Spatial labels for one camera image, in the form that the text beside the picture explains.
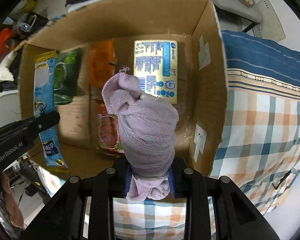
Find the red snack bag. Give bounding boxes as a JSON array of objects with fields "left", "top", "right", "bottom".
[{"left": 90, "top": 99, "right": 125, "bottom": 158}]

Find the blue printed cardboard box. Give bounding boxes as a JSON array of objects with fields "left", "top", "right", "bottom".
[{"left": 18, "top": 0, "right": 227, "bottom": 179}]

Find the yellow tissue pack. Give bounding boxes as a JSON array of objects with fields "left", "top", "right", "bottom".
[{"left": 133, "top": 40, "right": 178, "bottom": 105}]

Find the blue long snack pack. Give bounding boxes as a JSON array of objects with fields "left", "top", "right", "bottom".
[{"left": 33, "top": 50, "right": 68, "bottom": 172}]

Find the purple fluffy towel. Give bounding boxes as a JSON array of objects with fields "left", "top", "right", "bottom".
[{"left": 102, "top": 72, "right": 179, "bottom": 202}]

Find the plaid checked blanket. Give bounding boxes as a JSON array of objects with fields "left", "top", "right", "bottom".
[{"left": 113, "top": 29, "right": 300, "bottom": 240}]

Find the green snack bag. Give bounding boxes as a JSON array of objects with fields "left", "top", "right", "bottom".
[{"left": 53, "top": 48, "right": 83, "bottom": 106}]

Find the orange snack bag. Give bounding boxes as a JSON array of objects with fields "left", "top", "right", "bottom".
[{"left": 87, "top": 38, "right": 117, "bottom": 89}]

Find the grey chair by wall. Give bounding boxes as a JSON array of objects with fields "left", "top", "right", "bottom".
[{"left": 211, "top": 0, "right": 263, "bottom": 24}]

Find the grey chair left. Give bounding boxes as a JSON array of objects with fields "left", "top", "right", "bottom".
[{"left": 0, "top": 90, "right": 20, "bottom": 127}]

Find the white goose plush toy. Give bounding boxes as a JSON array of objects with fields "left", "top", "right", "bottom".
[{"left": 0, "top": 40, "right": 28, "bottom": 83}]

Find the left hand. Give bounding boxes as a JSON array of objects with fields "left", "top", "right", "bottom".
[{"left": 1, "top": 173, "right": 24, "bottom": 229}]

